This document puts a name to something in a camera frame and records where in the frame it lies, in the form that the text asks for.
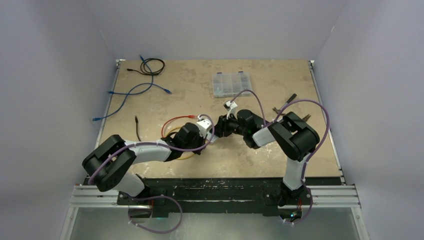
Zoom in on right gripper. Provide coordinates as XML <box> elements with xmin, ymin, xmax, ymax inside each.
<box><xmin>208</xmin><ymin>113</ymin><xmax>246</xmax><ymax>139</ymax></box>

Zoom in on yellow ethernet cable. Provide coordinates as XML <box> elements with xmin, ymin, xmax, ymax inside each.
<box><xmin>164</xmin><ymin>125</ymin><xmax>200</xmax><ymax>161</ymax></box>

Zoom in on white network switch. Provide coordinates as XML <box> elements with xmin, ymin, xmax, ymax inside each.
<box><xmin>206</xmin><ymin>134</ymin><xmax>219</xmax><ymax>144</ymax></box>

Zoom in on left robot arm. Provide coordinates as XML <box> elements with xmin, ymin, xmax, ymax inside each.
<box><xmin>82</xmin><ymin>119</ymin><xmax>212</xmax><ymax>205</ymax></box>

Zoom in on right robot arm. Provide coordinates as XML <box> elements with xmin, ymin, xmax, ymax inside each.
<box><xmin>207</xmin><ymin>109</ymin><xmax>320</xmax><ymax>204</ymax></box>

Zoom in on clear plastic organizer box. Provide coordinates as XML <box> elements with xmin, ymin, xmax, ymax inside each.
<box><xmin>211</xmin><ymin>71</ymin><xmax>253</xmax><ymax>98</ymax></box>

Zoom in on hammer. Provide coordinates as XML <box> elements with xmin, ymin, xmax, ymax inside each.
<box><xmin>272</xmin><ymin>93</ymin><xmax>297</xmax><ymax>114</ymax></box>

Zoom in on black mounting base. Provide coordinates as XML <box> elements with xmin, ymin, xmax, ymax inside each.
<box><xmin>117</xmin><ymin>177</ymin><xmax>341</xmax><ymax>218</ymax></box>

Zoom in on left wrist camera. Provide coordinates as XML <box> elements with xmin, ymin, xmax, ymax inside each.
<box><xmin>195</xmin><ymin>114</ymin><xmax>213</xmax><ymax>138</ymax></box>

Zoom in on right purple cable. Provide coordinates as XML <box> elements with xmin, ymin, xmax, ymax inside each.
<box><xmin>229</xmin><ymin>89</ymin><xmax>331</xmax><ymax>226</ymax></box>

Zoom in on purple cable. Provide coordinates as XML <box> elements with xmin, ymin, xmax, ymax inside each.
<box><xmin>229</xmin><ymin>89</ymin><xmax>331</xmax><ymax>226</ymax></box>
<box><xmin>87</xmin><ymin>113</ymin><xmax>216</xmax><ymax>235</ymax></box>

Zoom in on yellow handled pliers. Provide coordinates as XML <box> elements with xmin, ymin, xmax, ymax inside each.
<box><xmin>302</xmin><ymin>114</ymin><xmax>311</xmax><ymax>122</ymax></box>

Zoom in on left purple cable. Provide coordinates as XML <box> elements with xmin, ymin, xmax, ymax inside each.
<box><xmin>87</xmin><ymin>113</ymin><xmax>216</xmax><ymax>235</ymax></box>

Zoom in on short blue ethernet cable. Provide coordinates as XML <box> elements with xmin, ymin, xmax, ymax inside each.
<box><xmin>107</xmin><ymin>54</ymin><xmax>155</xmax><ymax>96</ymax></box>

